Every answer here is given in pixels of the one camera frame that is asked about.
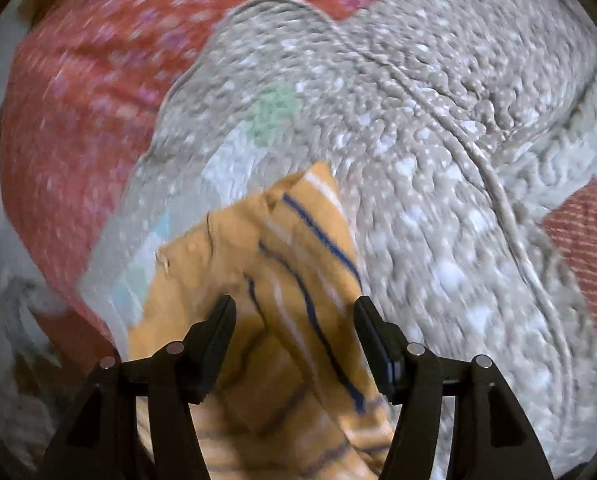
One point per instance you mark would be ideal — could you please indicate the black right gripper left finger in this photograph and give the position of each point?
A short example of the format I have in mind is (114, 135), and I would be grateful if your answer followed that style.
(187, 370)

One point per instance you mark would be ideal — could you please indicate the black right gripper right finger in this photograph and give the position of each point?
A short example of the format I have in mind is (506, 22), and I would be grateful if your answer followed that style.
(403, 371)

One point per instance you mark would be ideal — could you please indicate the yellow striped child sweater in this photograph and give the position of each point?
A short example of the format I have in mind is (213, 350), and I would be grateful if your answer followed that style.
(294, 398)

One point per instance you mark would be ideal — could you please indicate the quilted heart pattern blanket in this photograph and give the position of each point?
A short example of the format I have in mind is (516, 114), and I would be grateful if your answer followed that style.
(463, 136)

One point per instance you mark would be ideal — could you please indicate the red floral bed sheet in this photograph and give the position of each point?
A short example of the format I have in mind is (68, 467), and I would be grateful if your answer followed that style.
(84, 89)

